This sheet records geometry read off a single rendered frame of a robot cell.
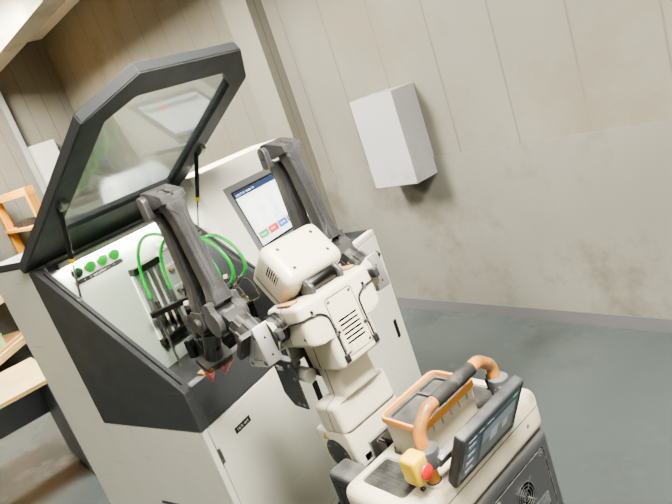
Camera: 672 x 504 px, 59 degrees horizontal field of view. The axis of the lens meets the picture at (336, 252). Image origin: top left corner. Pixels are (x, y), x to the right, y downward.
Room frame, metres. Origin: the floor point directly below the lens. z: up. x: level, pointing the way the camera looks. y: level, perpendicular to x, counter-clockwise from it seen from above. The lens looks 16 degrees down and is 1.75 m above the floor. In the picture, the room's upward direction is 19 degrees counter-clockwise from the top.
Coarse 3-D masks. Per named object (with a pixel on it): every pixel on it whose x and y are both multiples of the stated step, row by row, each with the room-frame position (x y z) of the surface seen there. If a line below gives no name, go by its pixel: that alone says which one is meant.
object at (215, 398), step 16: (224, 368) 2.00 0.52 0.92; (240, 368) 2.05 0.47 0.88; (256, 368) 2.11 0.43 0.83; (192, 384) 1.89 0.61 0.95; (208, 384) 1.93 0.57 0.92; (224, 384) 1.98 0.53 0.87; (240, 384) 2.03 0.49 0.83; (208, 400) 1.91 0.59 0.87; (224, 400) 1.95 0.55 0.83; (208, 416) 1.89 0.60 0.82
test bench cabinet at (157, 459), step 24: (120, 432) 2.15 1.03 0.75; (144, 432) 2.05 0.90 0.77; (168, 432) 1.96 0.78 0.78; (192, 432) 1.88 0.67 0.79; (144, 456) 2.10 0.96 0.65; (168, 456) 2.00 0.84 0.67; (192, 456) 1.91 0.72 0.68; (216, 456) 1.86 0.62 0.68; (144, 480) 2.15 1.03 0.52; (168, 480) 2.05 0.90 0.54; (192, 480) 1.95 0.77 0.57; (216, 480) 1.87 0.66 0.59
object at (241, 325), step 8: (232, 320) 1.52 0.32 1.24; (240, 320) 1.52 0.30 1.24; (248, 320) 1.51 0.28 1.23; (256, 320) 1.51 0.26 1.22; (272, 320) 1.51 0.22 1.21; (232, 328) 1.52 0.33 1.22; (240, 328) 1.49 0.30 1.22; (248, 328) 1.48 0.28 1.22; (240, 336) 1.46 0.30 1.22; (248, 336) 1.46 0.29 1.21; (240, 344) 1.45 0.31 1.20; (248, 344) 1.47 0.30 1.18; (240, 352) 1.46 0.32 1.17; (248, 352) 1.49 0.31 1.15
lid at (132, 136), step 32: (160, 64) 1.86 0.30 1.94; (192, 64) 1.97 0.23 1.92; (224, 64) 2.13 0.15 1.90; (96, 96) 1.77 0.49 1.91; (128, 96) 1.83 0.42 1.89; (160, 96) 2.01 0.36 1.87; (192, 96) 2.17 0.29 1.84; (224, 96) 2.32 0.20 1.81; (96, 128) 1.83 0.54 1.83; (128, 128) 2.01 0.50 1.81; (160, 128) 2.17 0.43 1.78; (192, 128) 2.37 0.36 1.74; (64, 160) 1.85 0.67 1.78; (96, 160) 2.00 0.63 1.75; (128, 160) 2.17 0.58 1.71; (160, 160) 2.37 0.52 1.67; (192, 160) 2.56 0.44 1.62; (64, 192) 1.96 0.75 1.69; (96, 192) 2.17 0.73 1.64; (128, 192) 2.37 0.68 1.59; (96, 224) 2.32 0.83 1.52; (128, 224) 2.56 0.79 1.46; (32, 256) 2.12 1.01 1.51; (64, 256) 2.30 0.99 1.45
